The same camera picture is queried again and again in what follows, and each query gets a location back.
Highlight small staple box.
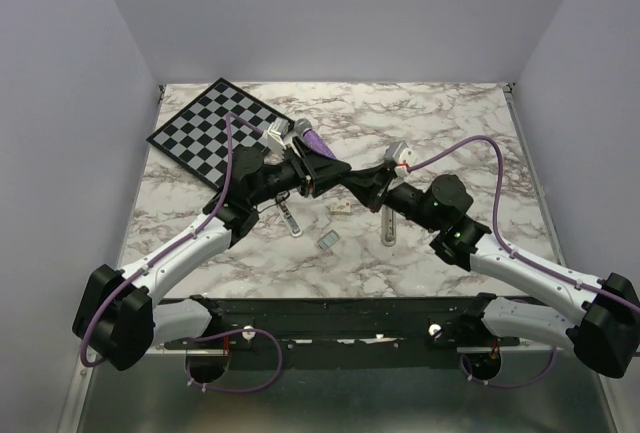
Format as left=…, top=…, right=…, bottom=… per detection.
left=329, top=200, right=351, bottom=215

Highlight grey green stapler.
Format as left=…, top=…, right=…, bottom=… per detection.
left=276, top=192, right=302, bottom=238

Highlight purple glitter microphone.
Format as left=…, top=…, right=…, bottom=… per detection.
left=294, top=118, right=336, bottom=159

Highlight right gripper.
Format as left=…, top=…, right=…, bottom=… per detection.
left=338, top=161, right=441, bottom=233

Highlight black grey chessboard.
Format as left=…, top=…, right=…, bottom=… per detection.
left=147, top=78, right=283, bottom=190

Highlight grey staple strips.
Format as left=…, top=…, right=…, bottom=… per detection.
left=317, top=230, right=340, bottom=251

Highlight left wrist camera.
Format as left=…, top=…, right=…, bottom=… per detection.
left=261, top=118, right=291, bottom=158

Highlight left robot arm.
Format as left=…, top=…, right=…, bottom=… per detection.
left=72, top=139, right=351, bottom=371

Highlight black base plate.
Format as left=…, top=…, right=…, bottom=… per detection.
left=142, top=293, right=502, bottom=373

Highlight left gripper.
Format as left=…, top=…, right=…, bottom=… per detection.
left=249, top=136, right=351, bottom=207

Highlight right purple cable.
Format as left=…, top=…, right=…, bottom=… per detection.
left=407, top=135, right=640, bottom=389

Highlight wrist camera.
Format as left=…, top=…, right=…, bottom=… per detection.
left=261, top=118, right=291, bottom=158
left=383, top=141, right=418, bottom=179

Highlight aluminium frame rail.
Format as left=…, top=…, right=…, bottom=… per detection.
left=60, top=336, right=616, bottom=432

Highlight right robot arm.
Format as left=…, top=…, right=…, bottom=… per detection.
left=341, top=166, right=639, bottom=379

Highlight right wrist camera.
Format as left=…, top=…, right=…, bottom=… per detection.
left=383, top=141, right=418, bottom=179

